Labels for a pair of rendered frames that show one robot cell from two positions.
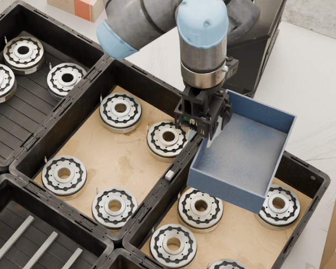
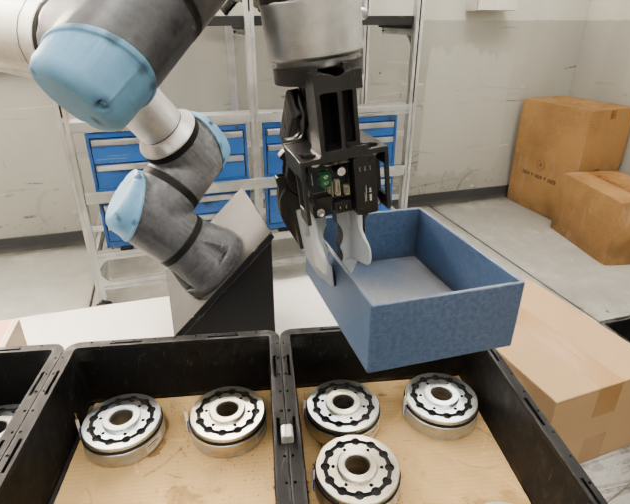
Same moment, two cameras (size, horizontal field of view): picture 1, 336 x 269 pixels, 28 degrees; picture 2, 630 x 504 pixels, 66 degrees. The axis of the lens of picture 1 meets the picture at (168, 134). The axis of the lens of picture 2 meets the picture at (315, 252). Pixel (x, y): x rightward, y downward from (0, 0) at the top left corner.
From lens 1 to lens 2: 0.95 m
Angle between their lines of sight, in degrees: 40
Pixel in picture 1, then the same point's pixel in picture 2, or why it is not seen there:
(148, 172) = (230, 483)
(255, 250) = (476, 478)
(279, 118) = (397, 230)
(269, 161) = (434, 286)
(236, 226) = (420, 465)
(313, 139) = not seen: hidden behind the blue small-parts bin
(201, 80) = (343, 22)
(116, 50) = (104, 70)
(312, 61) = (304, 298)
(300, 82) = (310, 317)
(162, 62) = not seen: hidden behind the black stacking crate
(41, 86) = not seen: outside the picture
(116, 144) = (144, 480)
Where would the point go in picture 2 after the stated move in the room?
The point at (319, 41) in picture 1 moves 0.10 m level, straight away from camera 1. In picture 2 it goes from (295, 282) to (286, 266)
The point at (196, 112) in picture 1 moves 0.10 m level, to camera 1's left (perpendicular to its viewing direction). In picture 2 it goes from (342, 145) to (222, 165)
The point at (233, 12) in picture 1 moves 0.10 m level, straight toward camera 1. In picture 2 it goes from (211, 237) to (229, 258)
